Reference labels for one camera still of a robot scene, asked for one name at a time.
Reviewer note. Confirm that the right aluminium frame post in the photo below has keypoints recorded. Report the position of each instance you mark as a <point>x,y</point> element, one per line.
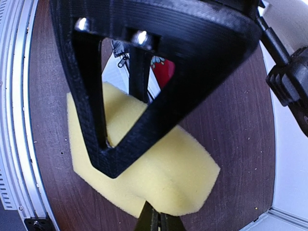
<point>275,219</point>

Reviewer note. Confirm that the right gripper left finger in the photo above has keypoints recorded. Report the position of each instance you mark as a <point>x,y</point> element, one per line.
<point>151,220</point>

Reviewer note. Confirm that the red floral plate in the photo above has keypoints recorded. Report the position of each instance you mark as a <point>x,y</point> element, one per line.
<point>163,70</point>

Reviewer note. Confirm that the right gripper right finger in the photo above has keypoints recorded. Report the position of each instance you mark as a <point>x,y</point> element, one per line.
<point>192,46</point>

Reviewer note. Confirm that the front aluminium rail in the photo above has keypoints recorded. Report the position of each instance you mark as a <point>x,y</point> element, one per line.
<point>21,186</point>

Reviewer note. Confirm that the yellow sponge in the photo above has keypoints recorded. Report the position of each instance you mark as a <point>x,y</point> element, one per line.
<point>175,176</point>

